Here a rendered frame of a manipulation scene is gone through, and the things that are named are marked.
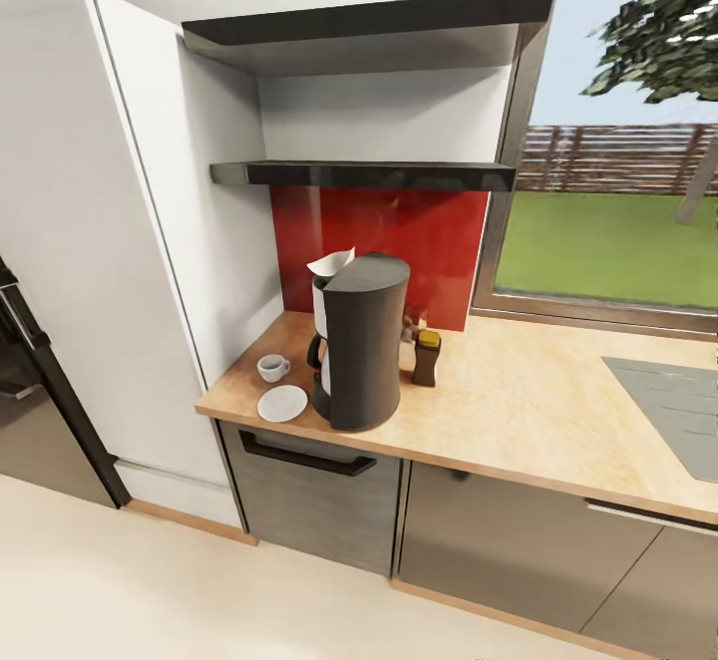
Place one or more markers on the cabinet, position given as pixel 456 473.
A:
pixel 46 438
pixel 638 579

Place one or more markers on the saucer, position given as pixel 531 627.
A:
pixel 282 403

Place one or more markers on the paper coffee filter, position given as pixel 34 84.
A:
pixel 330 265

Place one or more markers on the coffee cup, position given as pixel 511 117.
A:
pixel 273 367

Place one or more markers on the shelf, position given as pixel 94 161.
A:
pixel 402 35
pixel 368 174

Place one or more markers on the bottle of coffee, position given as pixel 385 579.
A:
pixel 427 347

